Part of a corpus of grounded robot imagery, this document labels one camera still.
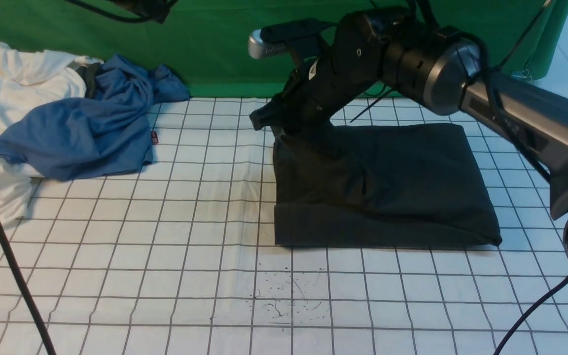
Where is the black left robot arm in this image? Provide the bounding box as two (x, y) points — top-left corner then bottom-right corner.
(107, 0), (282, 126)

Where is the gray long-sleeve top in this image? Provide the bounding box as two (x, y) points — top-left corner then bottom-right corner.
(273, 123), (502, 248)

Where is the green backdrop cloth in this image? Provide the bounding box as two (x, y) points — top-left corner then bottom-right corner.
(0, 0), (568, 97)

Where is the blue crumpled shirt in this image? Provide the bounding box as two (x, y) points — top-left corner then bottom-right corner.
(0, 55), (191, 180)

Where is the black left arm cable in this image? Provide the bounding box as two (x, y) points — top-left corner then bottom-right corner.
(0, 0), (137, 355)

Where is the white grid tablecloth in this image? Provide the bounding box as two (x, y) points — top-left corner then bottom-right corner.
(6, 98), (568, 355)

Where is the gray right robot arm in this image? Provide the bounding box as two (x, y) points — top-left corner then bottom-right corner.
(248, 0), (568, 257)

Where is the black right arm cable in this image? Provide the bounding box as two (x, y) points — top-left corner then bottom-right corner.
(348, 0), (568, 355)

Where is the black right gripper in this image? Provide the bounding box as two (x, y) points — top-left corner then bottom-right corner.
(249, 10), (393, 134)

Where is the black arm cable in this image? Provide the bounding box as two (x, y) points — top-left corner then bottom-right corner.
(0, 0), (137, 355)
(348, 0), (568, 355)

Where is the white crumpled garment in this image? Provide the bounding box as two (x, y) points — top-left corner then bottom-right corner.
(0, 42), (98, 225)

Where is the silver binder clip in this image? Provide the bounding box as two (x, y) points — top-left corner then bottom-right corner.
(511, 70), (533, 82)

